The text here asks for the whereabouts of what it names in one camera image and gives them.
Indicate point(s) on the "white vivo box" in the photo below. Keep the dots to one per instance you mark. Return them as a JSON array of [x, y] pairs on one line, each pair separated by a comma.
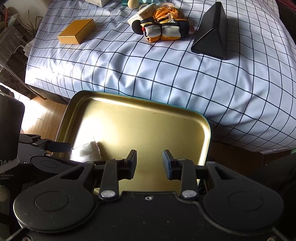
[[99, 3]]

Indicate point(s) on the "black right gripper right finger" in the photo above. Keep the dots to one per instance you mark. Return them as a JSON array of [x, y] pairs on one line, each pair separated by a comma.
[[184, 171]]

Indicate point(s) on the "orange navy plush toy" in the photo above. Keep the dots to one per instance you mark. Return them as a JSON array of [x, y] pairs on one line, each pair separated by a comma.
[[166, 24]]

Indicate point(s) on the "gold metal tray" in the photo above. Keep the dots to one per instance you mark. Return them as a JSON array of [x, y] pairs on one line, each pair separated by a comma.
[[120, 124]]

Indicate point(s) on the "potted plant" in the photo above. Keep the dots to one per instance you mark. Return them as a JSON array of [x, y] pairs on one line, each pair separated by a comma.
[[13, 27]]

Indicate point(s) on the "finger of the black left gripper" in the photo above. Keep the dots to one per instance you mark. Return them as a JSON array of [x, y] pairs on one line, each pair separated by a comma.
[[54, 147]]

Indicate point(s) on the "black triangular prism box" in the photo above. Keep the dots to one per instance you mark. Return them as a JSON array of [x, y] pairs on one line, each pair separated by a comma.
[[211, 36]]

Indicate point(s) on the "teal bottle with cream cap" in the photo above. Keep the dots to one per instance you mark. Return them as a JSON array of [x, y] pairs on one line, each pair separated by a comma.
[[132, 4]]

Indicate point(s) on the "white checked bed cover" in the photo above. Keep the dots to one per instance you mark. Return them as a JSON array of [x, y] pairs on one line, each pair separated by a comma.
[[248, 98]]

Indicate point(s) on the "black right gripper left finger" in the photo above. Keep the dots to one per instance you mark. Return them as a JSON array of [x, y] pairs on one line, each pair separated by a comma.
[[115, 170]]

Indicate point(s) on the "white tape roll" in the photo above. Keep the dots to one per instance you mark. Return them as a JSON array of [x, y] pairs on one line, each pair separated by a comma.
[[144, 13]]

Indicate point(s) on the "orange cardboard box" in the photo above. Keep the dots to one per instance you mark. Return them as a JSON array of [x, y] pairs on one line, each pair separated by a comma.
[[76, 31]]

